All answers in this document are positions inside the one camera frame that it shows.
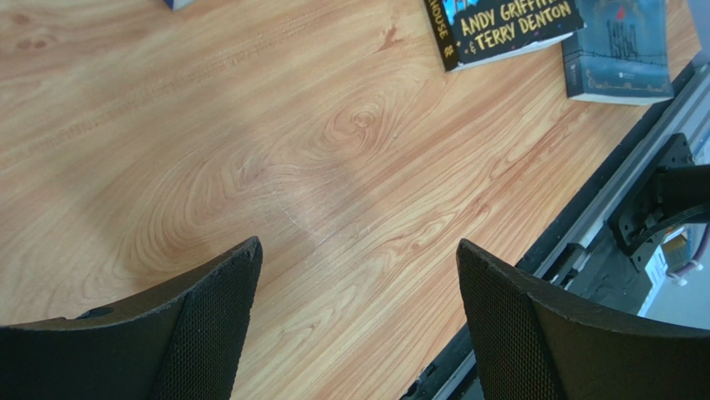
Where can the black 169-storey treehouse book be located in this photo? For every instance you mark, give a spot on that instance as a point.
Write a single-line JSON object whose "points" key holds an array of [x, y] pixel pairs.
{"points": [[473, 33]]}

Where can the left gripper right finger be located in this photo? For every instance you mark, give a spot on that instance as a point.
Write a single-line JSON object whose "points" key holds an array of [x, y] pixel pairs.
{"points": [[533, 340]]}

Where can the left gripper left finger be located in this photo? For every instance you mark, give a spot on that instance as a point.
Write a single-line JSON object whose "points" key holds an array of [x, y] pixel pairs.
{"points": [[181, 339]]}

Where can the blue 91-storey treehouse book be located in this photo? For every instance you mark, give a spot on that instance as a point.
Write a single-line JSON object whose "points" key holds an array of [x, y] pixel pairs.
{"points": [[176, 5]]}

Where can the nineteen eighty-four book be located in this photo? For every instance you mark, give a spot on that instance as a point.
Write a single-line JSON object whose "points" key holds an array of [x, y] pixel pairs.
{"points": [[621, 56]]}

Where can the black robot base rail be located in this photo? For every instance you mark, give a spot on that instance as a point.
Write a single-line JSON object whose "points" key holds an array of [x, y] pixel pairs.
{"points": [[606, 245]]}

